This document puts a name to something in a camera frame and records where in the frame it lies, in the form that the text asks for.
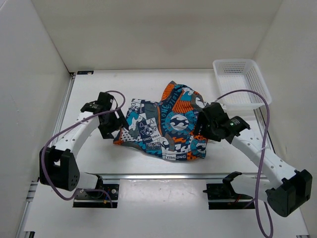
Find aluminium front rail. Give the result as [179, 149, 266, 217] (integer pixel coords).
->
[99, 173, 270, 180]

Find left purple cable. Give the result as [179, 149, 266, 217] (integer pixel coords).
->
[41, 90, 127, 209]

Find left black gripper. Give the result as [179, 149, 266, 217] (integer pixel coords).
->
[98, 107, 128, 139]

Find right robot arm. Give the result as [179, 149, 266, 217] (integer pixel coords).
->
[194, 103, 313, 217]

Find white plastic basket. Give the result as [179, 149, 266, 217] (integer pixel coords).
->
[212, 59, 272, 116]

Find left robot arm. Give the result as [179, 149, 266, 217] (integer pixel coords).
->
[40, 90, 128, 198]

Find colourful patterned shorts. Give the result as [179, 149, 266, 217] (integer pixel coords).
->
[113, 81, 208, 161]

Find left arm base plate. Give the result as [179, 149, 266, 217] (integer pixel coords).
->
[73, 181, 119, 209]

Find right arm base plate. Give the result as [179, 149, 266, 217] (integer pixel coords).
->
[203, 183, 255, 210]

